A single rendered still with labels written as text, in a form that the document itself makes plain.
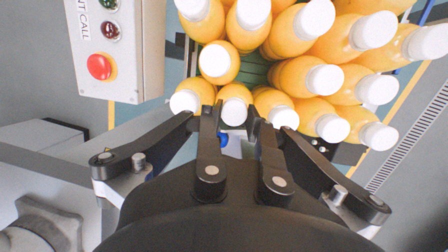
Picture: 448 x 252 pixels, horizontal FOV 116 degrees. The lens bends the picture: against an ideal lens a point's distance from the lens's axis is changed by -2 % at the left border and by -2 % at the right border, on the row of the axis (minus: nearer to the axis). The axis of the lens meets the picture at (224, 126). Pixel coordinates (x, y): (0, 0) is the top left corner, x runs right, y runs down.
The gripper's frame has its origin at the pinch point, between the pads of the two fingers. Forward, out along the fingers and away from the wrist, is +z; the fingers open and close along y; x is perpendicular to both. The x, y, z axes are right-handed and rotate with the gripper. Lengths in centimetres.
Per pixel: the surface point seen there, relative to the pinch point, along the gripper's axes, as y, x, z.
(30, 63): -190, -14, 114
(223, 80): -2.4, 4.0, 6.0
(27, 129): -173, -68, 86
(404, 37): 20.9, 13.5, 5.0
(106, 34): -18.4, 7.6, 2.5
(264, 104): 4.9, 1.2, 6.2
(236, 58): -1.0, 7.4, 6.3
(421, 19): 35.3, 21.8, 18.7
